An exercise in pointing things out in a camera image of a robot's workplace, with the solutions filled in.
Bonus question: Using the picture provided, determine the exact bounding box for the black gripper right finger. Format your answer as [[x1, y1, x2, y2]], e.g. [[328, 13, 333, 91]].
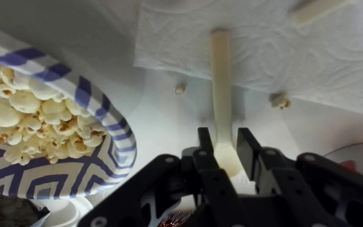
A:
[[236, 126, 363, 227]]

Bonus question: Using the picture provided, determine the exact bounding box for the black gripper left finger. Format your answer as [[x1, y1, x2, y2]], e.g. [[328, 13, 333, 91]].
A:
[[78, 126, 250, 227]]

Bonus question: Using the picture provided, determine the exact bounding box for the cream plastic spoon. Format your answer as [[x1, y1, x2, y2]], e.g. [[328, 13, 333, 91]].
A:
[[209, 28, 243, 178]]

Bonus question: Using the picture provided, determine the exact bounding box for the blue patterned paper bowl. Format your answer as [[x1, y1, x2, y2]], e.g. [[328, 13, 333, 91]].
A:
[[0, 23, 139, 201]]

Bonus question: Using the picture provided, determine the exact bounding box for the large loose popcorn piece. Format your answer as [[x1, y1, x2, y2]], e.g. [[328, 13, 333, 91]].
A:
[[270, 91, 293, 111]]

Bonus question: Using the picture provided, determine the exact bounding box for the small loose popcorn crumb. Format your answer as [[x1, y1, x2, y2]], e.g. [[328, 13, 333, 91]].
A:
[[174, 81, 188, 96]]

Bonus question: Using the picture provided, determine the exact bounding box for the white round plate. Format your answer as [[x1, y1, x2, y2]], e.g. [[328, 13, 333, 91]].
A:
[[34, 194, 95, 227]]

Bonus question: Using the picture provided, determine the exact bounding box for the white paper towel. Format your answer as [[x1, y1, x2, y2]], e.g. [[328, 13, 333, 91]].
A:
[[132, 0, 363, 119]]

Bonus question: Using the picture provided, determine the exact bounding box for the popcorn pile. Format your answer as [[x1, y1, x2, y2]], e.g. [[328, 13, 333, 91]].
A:
[[0, 61, 107, 167]]

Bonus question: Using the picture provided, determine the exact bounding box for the dark snack bag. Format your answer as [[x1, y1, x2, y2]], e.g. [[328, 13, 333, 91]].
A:
[[0, 192, 51, 227]]

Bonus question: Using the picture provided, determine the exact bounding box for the cream plastic stick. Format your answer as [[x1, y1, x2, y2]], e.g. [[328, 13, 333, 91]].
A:
[[290, 0, 351, 29]]

